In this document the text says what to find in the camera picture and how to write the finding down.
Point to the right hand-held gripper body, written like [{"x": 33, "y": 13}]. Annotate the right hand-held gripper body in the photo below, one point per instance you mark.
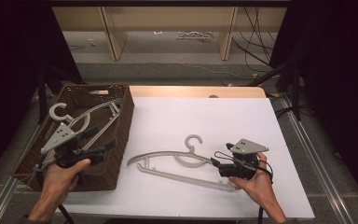
[{"x": 247, "y": 146}]

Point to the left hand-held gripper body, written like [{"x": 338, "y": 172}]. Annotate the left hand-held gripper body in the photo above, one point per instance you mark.
[{"x": 59, "y": 137}]

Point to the brown woven basket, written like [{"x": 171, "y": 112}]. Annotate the brown woven basket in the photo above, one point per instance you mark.
[{"x": 118, "y": 124}]

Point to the grey plastic clothes hanger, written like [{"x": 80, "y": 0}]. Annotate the grey plastic clothes hanger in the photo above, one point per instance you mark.
[
  {"x": 180, "y": 178},
  {"x": 54, "y": 114}
]

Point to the person's right hand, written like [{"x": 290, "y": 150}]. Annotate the person's right hand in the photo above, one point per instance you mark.
[{"x": 259, "y": 186}]

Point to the person's left hand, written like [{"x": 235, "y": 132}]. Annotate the person's left hand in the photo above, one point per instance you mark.
[{"x": 59, "y": 183}]

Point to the white table sheet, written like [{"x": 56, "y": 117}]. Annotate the white table sheet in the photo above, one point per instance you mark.
[{"x": 205, "y": 121}]

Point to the black metal stand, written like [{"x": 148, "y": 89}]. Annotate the black metal stand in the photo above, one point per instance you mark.
[{"x": 296, "y": 93}]

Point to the light wooden shelf unit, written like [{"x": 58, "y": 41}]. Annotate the light wooden shelf unit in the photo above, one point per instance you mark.
[{"x": 115, "y": 40}]

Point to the small white plastic piece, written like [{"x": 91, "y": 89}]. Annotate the small white plastic piece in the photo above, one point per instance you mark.
[{"x": 158, "y": 32}]

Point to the metal floor rail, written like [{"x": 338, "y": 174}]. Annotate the metal floor rail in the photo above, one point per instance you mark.
[
  {"x": 320, "y": 168},
  {"x": 0, "y": 202}
]

